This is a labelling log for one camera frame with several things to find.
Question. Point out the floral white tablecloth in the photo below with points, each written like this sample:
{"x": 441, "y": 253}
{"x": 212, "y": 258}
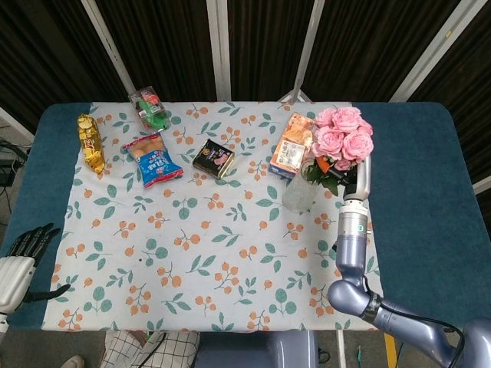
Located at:
{"x": 215, "y": 230}

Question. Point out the clear glass vase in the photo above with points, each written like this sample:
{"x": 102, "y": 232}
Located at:
{"x": 299, "y": 195}

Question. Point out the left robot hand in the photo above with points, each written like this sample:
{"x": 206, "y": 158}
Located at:
{"x": 13, "y": 268}

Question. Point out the clear box with green toy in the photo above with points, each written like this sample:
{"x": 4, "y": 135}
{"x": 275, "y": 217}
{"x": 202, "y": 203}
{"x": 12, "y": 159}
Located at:
{"x": 149, "y": 109}

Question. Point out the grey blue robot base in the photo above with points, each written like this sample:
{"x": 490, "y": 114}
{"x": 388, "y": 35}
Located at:
{"x": 255, "y": 349}

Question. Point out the orange biscuit box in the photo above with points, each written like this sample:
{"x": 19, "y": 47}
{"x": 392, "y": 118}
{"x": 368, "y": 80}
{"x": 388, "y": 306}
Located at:
{"x": 293, "y": 145}

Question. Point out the blue table cover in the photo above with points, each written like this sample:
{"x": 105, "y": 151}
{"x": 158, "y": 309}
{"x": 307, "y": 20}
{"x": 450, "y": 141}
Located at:
{"x": 414, "y": 161}

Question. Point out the blue snack bag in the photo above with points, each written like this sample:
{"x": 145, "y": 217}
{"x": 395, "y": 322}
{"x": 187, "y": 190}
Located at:
{"x": 155, "y": 161}

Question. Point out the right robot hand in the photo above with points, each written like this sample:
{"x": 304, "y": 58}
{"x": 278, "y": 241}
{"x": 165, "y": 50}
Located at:
{"x": 354, "y": 178}

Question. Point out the pink rose bouquet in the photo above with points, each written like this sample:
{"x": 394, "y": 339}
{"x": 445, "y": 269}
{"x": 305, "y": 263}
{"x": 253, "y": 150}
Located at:
{"x": 341, "y": 142}

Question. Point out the gold snack bag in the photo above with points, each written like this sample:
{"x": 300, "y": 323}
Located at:
{"x": 91, "y": 142}

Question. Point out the black luncheon meat tin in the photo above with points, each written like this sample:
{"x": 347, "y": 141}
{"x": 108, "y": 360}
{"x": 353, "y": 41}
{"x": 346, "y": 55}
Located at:
{"x": 213, "y": 158}

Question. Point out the white shoe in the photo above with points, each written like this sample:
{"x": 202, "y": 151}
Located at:
{"x": 73, "y": 361}

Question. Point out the white tripod stand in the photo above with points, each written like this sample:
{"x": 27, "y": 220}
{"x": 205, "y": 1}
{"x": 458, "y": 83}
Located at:
{"x": 293, "y": 90}

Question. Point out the checkered white cloth bag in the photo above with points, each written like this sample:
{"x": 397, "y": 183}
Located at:
{"x": 151, "y": 349}

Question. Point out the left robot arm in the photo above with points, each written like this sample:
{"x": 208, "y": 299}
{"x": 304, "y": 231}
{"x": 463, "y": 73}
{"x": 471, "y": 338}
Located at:
{"x": 3, "y": 322}

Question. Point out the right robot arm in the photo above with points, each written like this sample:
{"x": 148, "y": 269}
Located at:
{"x": 368, "y": 276}

